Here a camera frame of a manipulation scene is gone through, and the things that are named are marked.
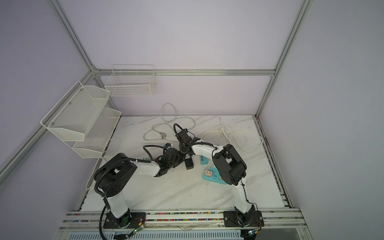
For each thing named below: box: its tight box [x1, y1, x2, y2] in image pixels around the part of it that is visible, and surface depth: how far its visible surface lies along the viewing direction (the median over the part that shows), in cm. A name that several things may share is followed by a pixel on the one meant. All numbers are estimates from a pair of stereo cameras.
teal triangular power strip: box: [202, 165, 227, 185], surface depth 87 cm
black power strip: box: [184, 153, 194, 170], surface depth 93 cm
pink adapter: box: [205, 170, 213, 177], surface depth 84 cm
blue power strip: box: [199, 155, 209, 165], surface depth 95 cm
